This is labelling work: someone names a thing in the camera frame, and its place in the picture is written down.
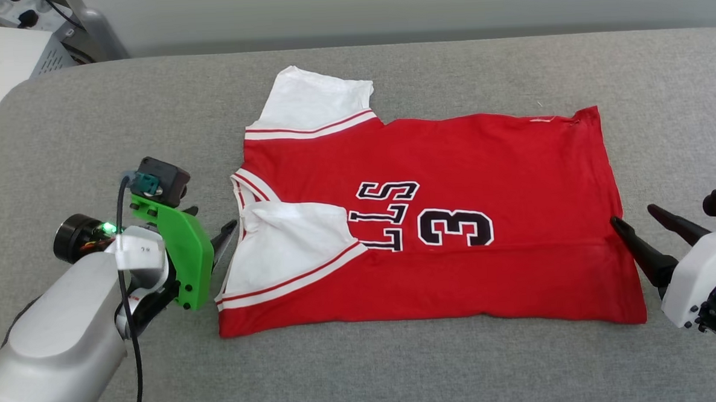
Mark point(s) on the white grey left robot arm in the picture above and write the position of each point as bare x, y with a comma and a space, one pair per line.
55, 335

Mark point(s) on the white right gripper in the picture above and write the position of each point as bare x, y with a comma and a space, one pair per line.
694, 283

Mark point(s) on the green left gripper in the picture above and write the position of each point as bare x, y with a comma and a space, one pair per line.
185, 257

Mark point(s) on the red and white jersey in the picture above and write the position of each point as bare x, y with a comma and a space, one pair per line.
483, 159

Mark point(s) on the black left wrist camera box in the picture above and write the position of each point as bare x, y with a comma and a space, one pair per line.
167, 179

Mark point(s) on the white partition panel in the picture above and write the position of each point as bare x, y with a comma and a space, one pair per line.
386, 9

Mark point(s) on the white equipment box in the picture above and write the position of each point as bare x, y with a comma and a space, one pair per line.
2, 71

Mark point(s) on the white power strip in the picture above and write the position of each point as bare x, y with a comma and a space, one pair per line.
5, 11

